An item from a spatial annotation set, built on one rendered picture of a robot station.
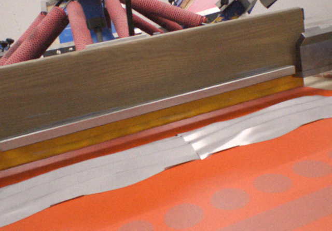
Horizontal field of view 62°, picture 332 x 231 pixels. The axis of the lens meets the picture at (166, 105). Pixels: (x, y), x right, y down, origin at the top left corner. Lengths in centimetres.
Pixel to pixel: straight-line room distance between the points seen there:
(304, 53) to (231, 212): 25
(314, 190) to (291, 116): 11
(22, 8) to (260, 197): 447
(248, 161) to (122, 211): 10
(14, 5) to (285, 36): 436
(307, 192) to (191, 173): 8
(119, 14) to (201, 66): 60
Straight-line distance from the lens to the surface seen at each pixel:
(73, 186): 23
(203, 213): 17
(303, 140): 24
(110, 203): 20
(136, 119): 31
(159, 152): 24
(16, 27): 455
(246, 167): 21
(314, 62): 38
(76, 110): 29
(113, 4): 94
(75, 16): 91
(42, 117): 29
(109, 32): 112
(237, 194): 18
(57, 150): 31
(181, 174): 21
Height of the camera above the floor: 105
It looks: 12 degrees down
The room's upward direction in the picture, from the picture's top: 12 degrees counter-clockwise
